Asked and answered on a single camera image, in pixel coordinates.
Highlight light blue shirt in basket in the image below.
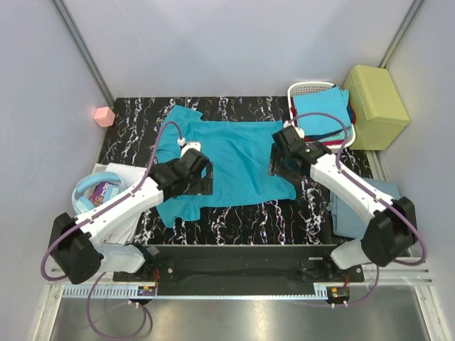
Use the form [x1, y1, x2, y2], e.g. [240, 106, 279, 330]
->
[293, 87, 351, 136]

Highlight purple cable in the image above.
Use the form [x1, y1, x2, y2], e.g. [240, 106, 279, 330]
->
[41, 120, 186, 337]
[283, 112, 427, 307]

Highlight light blue headphones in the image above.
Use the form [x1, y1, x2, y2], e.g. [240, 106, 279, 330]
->
[72, 171, 125, 215]

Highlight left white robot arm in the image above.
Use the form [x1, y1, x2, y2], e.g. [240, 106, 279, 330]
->
[45, 142, 213, 285]

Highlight folded grey-blue t shirt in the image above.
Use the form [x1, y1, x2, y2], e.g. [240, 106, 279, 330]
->
[327, 178, 401, 239]

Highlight stack of papers and books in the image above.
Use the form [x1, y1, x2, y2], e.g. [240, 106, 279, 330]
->
[92, 163, 146, 244]

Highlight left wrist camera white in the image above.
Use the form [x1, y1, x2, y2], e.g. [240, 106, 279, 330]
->
[177, 138, 201, 156]

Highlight pink cube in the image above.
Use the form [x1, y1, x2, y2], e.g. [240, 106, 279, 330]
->
[93, 107, 116, 128]

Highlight white perforated laundry basket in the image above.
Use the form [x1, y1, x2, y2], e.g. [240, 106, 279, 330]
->
[287, 81, 355, 151]

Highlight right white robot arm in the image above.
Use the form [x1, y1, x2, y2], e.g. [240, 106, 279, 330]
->
[269, 125, 417, 282]

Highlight green storage box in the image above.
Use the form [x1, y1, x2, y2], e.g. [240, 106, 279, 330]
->
[343, 65, 410, 151]

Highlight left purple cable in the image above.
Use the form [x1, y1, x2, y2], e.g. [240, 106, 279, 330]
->
[41, 120, 186, 337]

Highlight teal t shirt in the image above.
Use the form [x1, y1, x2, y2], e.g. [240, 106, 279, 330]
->
[156, 105, 296, 228]

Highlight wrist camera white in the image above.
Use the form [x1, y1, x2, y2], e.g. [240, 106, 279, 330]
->
[177, 138, 201, 156]
[284, 121, 305, 139]

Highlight red shirt in basket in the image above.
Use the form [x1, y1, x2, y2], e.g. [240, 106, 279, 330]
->
[290, 104, 355, 148]

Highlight aluminium rail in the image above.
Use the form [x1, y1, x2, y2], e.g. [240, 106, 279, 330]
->
[48, 261, 432, 286]

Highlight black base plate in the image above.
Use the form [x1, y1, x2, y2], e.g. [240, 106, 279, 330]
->
[112, 244, 364, 283]

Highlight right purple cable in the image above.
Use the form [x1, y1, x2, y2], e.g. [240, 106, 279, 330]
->
[283, 112, 427, 307]

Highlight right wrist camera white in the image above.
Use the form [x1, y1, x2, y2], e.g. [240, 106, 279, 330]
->
[284, 121, 305, 139]

